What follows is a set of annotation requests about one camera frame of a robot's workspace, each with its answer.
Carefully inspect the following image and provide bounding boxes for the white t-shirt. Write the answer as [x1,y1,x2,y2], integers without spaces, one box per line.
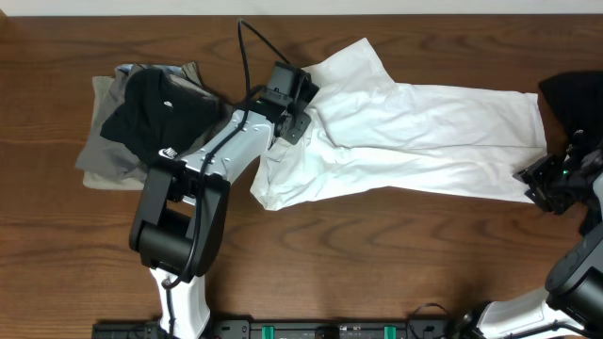
[251,40,546,211]

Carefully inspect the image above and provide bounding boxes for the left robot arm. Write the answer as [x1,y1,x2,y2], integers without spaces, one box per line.
[128,61,318,338]

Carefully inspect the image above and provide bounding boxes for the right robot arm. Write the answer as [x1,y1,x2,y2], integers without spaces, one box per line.
[451,145,602,339]

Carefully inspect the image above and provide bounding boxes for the black crumpled garment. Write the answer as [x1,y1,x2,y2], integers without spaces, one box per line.
[538,70,603,236]

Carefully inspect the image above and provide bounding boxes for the black Nike t-shirt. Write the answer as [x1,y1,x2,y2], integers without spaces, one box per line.
[100,69,220,166]

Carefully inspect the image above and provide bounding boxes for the grey folded garment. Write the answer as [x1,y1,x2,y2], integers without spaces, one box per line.
[75,62,233,190]

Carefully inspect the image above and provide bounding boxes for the beige folded garment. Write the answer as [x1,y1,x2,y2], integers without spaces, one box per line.
[75,64,146,190]

